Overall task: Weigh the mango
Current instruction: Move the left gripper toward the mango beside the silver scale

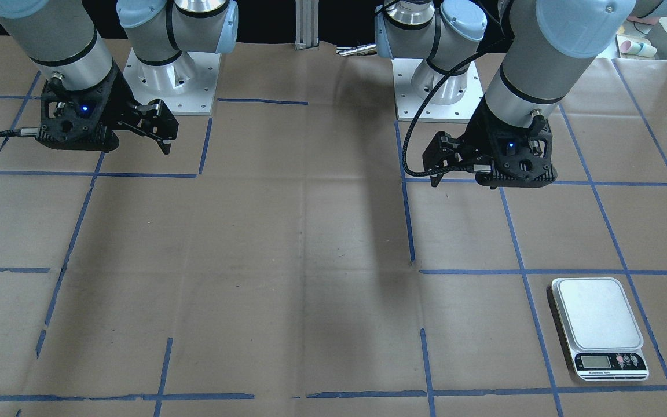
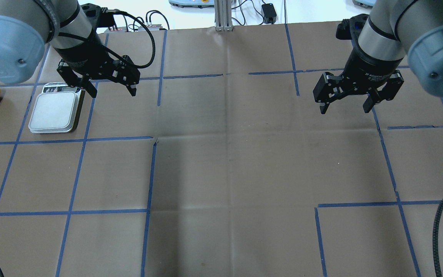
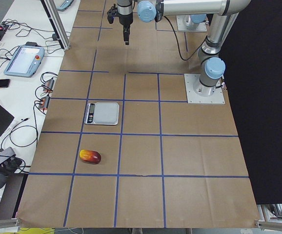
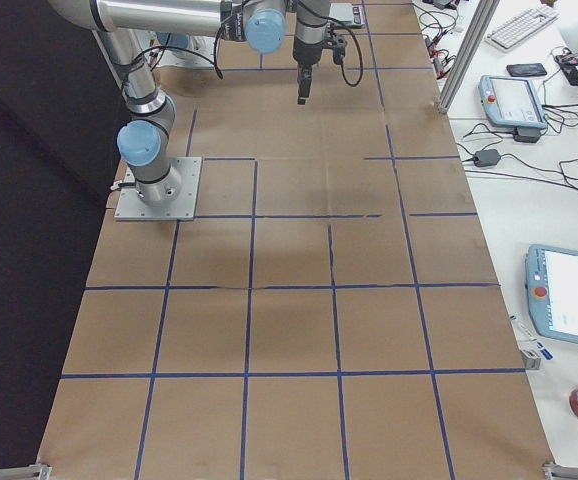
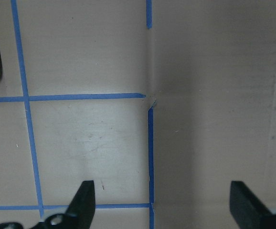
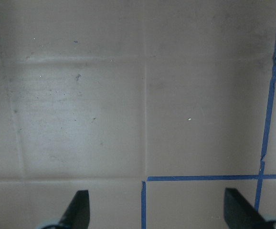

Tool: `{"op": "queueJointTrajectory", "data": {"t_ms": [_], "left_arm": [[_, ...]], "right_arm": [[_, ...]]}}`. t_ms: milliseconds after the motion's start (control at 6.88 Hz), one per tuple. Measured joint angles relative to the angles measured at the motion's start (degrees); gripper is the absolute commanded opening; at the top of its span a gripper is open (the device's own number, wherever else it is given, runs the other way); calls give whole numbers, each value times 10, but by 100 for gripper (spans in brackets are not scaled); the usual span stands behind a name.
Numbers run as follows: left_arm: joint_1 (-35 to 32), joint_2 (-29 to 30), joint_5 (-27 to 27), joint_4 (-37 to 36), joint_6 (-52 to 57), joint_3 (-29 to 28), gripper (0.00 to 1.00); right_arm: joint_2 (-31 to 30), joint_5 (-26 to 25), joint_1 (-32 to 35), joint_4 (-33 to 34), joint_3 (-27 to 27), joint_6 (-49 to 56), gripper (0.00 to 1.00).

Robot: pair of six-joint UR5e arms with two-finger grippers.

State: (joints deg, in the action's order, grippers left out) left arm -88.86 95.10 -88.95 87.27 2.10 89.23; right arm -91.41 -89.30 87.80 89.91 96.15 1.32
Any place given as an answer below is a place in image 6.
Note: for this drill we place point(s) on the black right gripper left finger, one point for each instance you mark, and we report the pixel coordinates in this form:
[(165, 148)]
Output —
[(77, 214)]

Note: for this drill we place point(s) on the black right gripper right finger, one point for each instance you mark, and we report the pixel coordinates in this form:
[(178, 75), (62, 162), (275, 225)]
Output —
[(240, 214)]

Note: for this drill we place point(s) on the horizontal blue tape strip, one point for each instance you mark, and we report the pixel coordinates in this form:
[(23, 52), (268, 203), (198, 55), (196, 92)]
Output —
[(211, 178)]

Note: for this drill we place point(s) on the short blue tape strip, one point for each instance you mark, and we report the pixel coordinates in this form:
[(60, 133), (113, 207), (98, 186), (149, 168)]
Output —
[(144, 205)]

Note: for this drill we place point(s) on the long blue tape strip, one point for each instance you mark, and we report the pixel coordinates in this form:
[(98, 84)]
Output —
[(268, 117)]

